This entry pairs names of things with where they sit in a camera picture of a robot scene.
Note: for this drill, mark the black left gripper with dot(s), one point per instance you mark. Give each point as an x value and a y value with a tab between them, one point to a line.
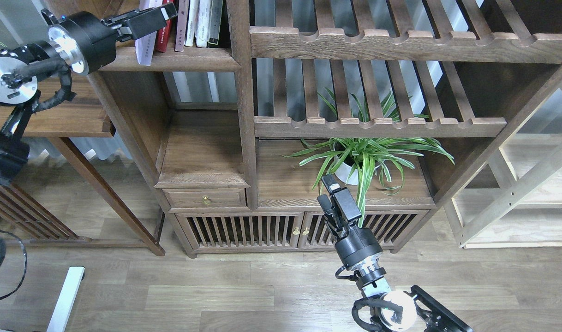
86	43

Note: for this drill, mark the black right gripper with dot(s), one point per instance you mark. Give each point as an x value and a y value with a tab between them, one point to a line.
357	247

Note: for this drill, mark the white paperback book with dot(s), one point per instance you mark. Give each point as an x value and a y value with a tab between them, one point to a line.
145	46

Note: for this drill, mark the red hardcover book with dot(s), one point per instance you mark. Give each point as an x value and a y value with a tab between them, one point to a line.
162	37

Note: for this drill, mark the maroon book white characters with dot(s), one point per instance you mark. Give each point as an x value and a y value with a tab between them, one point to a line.
181	24

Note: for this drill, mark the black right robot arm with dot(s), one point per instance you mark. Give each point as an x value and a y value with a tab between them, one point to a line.
381	309

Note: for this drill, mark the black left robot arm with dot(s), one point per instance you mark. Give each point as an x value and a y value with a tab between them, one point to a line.
38	76

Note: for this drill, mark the white plant pot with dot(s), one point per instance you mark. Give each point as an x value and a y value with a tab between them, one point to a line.
347	172

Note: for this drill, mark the spider plant green leaves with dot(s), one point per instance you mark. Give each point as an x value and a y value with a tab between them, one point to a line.
383	157

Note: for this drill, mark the white upright book left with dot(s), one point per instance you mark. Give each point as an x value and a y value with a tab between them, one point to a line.
192	22

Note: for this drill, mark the white upright book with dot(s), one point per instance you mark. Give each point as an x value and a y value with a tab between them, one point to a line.
202	29
192	22

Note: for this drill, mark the white upright book middle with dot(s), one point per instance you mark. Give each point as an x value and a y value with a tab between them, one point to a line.
202	29

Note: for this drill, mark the dark spine upright book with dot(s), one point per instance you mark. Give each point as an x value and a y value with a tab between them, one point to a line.
215	23

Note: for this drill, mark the dark wooden bookshelf cabinet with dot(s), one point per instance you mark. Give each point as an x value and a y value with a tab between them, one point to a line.
222	122

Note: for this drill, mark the dark slatted wooden rack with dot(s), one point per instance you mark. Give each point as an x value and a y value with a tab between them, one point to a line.
22	214

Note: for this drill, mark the light wooden shelf frame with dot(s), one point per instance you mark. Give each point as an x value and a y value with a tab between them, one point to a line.
516	200

